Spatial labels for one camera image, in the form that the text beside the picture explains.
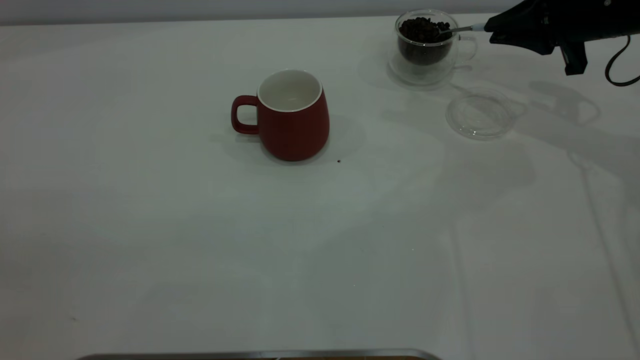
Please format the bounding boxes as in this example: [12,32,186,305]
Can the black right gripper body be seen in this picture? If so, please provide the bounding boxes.
[545,0,640,76]

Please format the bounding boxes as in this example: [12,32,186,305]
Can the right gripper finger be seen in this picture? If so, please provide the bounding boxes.
[484,0,551,32]
[487,26,557,56]

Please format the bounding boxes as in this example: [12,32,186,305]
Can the metal spoon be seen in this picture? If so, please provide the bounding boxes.
[434,23,488,38]

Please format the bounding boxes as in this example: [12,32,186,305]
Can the red ceramic mug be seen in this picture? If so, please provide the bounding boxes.
[231,69,331,162]

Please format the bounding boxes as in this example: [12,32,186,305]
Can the dark coffee beans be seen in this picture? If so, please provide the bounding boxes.
[398,16,453,66]

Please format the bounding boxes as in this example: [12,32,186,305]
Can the clear glass saucer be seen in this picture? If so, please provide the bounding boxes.
[446,87,516,140]

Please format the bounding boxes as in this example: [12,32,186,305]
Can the grey metal edge strip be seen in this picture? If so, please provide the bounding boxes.
[75,348,443,360]

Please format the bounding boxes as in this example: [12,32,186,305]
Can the black right camera cable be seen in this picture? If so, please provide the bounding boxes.
[604,35,640,87]

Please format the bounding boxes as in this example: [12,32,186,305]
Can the clear glass cup with handle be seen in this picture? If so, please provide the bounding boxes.
[389,9,478,86]

